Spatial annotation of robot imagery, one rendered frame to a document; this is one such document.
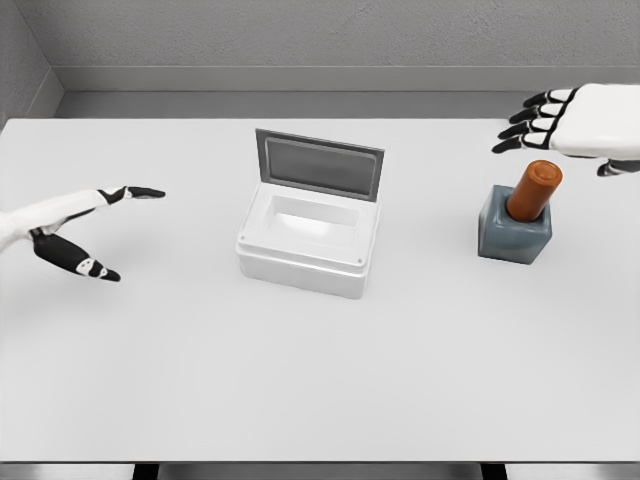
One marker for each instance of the white box with grey lid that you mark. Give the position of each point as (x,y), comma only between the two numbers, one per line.
(312,220)

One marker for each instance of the grey bottle with brown cap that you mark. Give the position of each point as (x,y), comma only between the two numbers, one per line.
(520,220)

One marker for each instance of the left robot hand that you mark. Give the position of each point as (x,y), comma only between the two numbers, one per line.
(50,207)

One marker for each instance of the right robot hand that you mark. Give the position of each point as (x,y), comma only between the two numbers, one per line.
(595,120)

